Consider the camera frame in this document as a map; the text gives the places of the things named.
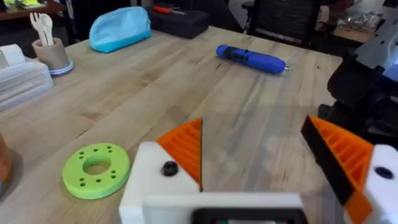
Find brown wooden side desk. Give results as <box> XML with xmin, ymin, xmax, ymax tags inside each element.
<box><xmin>0</xmin><ymin>0</ymin><xmax>67</xmax><ymax>22</ymax></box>

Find white orange left gripper left finger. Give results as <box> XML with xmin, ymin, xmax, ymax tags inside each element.
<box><xmin>119</xmin><ymin>118</ymin><xmax>204</xmax><ymax>224</ymax></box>

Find white plastic spoon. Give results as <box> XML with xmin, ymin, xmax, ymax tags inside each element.
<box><xmin>40</xmin><ymin>13</ymin><xmax>55</xmax><ymax>47</ymax></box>

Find black tool case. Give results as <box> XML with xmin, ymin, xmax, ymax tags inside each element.
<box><xmin>145</xmin><ymin>7</ymin><xmax>211</xmax><ymax>40</ymax></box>

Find cardboard box with plastic bags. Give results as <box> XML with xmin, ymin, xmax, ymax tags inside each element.
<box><xmin>333</xmin><ymin>11</ymin><xmax>384</xmax><ymax>44</ymax></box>

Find blue electric screwdriver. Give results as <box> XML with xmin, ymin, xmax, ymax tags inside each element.
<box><xmin>216</xmin><ymin>44</ymin><xmax>294</xmax><ymax>75</ymax></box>

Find red handled screwdriver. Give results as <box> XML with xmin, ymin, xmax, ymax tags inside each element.
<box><xmin>152</xmin><ymin>5</ymin><xmax>187</xmax><ymax>16</ymax></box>

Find white plastic fork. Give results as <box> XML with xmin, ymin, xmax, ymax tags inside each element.
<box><xmin>29</xmin><ymin>12</ymin><xmax>45</xmax><ymax>47</ymax></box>

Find green disc with holes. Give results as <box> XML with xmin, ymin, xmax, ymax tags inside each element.
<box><xmin>62</xmin><ymin>142</ymin><xmax>131</xmax><ymax>200</ymax></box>

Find black office chair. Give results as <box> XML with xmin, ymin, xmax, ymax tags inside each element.
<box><xmin>241</xmin><ymin>0</ymin><xmax>322</xmax><ymax>49</ymax></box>

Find white translucent plastic box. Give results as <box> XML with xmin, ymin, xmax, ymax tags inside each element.
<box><xmin>0</xmin><ymin>57</ymin><xmax>54</xmax><ymax>112</ymax></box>

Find white orange left gripper right finger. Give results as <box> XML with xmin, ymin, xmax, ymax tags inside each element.
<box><xmin>300</xmin><ymin>114</ymin><xmax>398</xmax><ymax>224</ymax></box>

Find light blue zip bag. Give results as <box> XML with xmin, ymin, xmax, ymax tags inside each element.
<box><xmin>88</xmin><ymin>6</ymin><xmax>153</xmax><ymax>54</ymax></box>

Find beige cutlery cup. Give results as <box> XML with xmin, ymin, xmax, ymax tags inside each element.
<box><xmin>31</xmin><ymin>37</ymin><xmax>75</xmax><ymax>77</ymax></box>

